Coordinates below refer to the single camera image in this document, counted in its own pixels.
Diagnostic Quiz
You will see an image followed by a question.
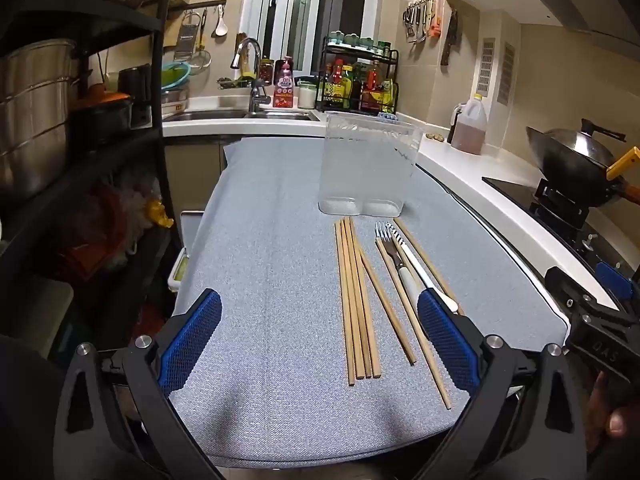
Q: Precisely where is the black glass cooktop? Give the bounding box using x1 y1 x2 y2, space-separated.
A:
482 175 640 311

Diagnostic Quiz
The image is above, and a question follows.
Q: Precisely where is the white ladle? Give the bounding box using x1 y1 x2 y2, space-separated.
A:
211 5 230 38

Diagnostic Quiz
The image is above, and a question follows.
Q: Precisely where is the black shelving rack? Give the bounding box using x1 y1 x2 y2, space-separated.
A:
0 0 176 361

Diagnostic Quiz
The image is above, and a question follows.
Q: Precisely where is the black pot with orange lid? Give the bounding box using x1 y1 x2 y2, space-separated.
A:
70 82 136 146

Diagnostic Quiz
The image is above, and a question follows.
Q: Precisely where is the row of hanging kitchen tools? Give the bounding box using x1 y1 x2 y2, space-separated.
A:
402 0 443 45

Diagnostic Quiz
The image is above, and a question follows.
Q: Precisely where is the row of spice jars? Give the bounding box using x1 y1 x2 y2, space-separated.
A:
327 31 393 57

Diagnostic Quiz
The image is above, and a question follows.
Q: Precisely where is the white plastic bin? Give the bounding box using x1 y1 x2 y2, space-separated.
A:
170 210 206 293

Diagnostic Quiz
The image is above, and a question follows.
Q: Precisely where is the green plastic colander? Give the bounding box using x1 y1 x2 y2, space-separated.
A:
161 60 192 91

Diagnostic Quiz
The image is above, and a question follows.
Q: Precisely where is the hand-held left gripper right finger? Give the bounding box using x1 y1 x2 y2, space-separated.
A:
412 287 588 480

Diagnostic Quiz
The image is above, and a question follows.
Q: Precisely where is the steel sink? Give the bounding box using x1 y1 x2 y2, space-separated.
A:
162 107 321 123

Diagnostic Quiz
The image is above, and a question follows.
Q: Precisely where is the white striped chopstick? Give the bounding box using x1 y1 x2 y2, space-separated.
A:
387 225 460 311

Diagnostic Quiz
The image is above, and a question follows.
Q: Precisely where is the black cup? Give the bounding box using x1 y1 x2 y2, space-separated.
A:
118 65 153 128

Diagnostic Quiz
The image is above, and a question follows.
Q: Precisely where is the red plastic bag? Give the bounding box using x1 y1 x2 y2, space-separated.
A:
65 185 131 281

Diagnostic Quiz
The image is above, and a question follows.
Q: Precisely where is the blue-grey table mat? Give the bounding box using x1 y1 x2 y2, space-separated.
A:
167 135 571 463

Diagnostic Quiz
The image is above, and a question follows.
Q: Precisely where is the steel kitchen faucet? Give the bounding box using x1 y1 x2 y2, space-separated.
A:
230 37 273 113

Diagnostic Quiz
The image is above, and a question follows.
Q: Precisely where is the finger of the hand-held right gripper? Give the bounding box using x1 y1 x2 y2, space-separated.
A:
544 266 603 313
594 259 636 306

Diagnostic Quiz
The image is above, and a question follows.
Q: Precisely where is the wall vent grille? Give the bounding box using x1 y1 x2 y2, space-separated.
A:
477 37 497 93
497 42 516 106

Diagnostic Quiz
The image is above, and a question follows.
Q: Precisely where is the person's right hand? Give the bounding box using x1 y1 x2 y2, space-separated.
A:
585 367 640 461

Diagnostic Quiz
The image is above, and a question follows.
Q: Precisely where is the yellow plastic object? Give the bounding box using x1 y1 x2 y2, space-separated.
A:
142 197 176 228

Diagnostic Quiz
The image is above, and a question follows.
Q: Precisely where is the hanging cleaver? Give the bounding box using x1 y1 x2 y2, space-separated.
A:
440 8 460 66

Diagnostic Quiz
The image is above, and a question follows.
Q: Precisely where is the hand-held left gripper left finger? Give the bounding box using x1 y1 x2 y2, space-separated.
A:
52 287 226 480

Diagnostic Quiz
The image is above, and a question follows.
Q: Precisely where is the hanging wooden board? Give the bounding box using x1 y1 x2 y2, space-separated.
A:
162 10 183 51

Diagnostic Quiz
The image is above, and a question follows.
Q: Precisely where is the white handled steel fork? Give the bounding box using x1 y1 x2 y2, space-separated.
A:
374 221 423 306

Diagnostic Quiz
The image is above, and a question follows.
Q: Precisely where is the window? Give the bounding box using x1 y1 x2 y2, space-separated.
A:
240 0 386 73

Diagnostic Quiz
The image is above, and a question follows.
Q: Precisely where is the black wok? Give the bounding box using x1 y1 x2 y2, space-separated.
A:
525 125 640 208

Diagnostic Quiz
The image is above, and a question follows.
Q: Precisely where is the black spice rack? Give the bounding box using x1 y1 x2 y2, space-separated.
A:
317 35 400 116

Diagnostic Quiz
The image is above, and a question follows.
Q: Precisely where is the cooking oil jug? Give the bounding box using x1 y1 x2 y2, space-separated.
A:
446 92 488 155

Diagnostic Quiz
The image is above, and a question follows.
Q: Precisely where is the steel wok lid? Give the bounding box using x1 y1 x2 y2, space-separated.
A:
542 119 627 168

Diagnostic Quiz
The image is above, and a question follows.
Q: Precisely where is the white jar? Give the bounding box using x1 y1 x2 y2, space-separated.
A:
297 80 318 110

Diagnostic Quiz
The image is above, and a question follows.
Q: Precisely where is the wire skimmer with yellow handle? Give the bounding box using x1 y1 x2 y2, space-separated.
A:
187 9 212 70

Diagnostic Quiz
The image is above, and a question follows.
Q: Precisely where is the large steel stockpot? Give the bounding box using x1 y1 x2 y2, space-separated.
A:
0 37 81 201

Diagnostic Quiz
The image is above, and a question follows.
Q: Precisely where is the red detergent bottle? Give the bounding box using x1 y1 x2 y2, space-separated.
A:
272 56 296 109

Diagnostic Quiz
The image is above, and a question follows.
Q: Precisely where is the black burner grate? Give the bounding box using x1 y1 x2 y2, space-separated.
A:
530 177 588 231

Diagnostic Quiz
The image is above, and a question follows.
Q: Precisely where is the row of sauce bottles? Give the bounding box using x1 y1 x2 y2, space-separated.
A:
320 57 398 113

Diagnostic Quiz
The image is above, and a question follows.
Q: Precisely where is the steel box grater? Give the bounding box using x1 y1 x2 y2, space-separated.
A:
174 12 198 61

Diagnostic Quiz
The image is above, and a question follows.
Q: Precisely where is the clear plastic utensil container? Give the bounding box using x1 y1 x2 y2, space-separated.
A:
318 112 423 217

